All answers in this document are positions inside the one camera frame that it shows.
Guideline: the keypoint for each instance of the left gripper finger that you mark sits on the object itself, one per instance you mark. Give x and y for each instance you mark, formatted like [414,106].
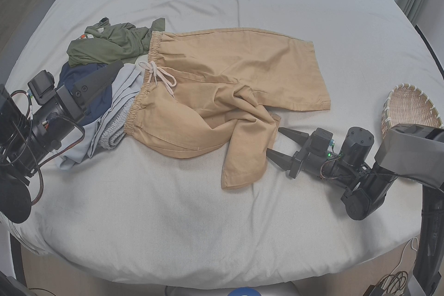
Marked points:
[93,84]

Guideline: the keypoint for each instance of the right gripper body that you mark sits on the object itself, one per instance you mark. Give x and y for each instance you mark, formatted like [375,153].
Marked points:
[307,162]

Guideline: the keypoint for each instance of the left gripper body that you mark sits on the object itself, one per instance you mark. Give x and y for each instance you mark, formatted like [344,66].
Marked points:
[59,121]

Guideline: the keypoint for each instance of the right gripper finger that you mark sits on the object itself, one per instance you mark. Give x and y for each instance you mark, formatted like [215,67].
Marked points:
[282,159]
[296,138]

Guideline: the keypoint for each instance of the tan shorts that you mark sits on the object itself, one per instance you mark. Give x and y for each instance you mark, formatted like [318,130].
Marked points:
[225,62]

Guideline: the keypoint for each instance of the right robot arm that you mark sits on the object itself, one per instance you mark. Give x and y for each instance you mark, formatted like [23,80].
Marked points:
[357,145]

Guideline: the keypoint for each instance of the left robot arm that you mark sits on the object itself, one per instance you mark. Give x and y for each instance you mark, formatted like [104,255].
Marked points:
[14,135]

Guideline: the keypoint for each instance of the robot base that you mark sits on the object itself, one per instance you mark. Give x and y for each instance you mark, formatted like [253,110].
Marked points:
[242,293]

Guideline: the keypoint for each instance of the dark blue garment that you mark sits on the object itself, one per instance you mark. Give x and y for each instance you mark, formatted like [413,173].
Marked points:
[76,74]

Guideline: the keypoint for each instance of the pale grey garment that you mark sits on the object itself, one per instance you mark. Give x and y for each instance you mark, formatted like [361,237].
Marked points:
[123,86]

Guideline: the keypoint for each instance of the green garment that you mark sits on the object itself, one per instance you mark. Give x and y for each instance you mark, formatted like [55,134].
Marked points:
[104,48]

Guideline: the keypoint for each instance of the bed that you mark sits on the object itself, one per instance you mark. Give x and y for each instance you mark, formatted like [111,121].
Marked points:
[208,235]

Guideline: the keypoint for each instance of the round woven basket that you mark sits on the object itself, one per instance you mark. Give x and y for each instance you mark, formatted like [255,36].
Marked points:
[412,107]

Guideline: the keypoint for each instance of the grey knitted shorts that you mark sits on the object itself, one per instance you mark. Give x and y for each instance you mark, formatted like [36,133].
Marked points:
[111,135]

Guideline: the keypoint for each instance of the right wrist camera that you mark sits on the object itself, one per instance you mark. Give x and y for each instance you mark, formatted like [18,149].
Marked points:
[322,140]

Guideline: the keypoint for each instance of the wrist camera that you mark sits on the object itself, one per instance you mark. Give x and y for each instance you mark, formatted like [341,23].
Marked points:
[322,140]
[41,86]

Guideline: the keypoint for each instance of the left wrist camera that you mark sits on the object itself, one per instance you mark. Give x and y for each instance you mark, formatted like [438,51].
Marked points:
[41,86]

